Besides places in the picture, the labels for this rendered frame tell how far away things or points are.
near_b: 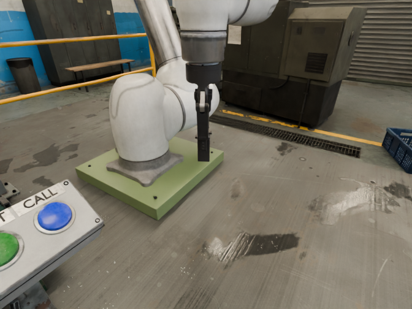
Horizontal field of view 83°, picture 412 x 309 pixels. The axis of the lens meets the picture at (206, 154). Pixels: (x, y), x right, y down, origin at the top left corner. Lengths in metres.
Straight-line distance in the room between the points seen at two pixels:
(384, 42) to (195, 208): 6.03
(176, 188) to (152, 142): 0.14
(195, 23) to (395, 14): 6.03
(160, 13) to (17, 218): 0.68
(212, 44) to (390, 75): 6.12
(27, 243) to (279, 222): 0.52
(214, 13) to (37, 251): 0.42
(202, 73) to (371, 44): 6.02
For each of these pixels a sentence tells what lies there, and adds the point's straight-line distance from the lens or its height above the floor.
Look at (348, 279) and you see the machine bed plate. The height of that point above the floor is 0.80.
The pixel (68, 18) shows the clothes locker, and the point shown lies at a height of 1.24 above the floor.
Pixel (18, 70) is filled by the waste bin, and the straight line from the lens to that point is 5.50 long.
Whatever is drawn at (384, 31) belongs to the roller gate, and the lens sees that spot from 6.40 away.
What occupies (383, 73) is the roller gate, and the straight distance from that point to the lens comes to 6.49.
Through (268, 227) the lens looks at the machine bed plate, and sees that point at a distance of 0.62.
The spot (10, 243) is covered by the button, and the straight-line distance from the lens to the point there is 0.29.
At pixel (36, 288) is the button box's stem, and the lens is 0.35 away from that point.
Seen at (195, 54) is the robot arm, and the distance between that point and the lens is 0.47.
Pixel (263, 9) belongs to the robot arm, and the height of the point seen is 1.26.
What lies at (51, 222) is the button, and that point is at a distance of 0.29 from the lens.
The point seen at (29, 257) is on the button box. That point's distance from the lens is 0.29.
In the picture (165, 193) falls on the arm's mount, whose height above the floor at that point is 0.84.
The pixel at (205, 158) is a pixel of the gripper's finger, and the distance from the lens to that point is 0.59.
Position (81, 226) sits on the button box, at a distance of 0.29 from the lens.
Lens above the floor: 1.25
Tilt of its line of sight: 31 degrees down
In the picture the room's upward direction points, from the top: straight up
